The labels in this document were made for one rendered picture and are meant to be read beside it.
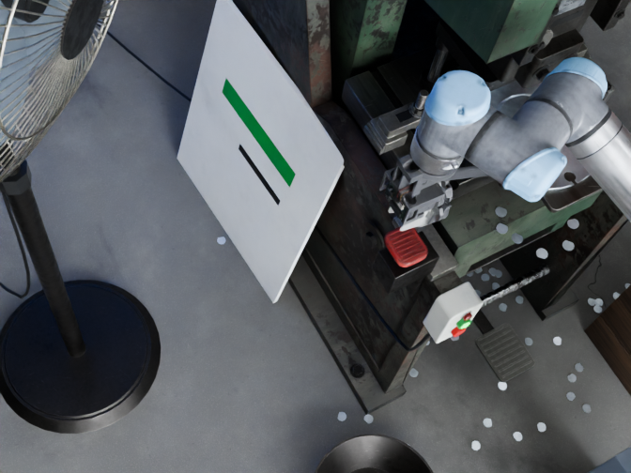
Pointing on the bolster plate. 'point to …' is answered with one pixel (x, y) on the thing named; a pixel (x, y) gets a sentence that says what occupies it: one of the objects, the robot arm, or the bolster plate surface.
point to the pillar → (437, 66)
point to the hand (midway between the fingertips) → (419, 217)
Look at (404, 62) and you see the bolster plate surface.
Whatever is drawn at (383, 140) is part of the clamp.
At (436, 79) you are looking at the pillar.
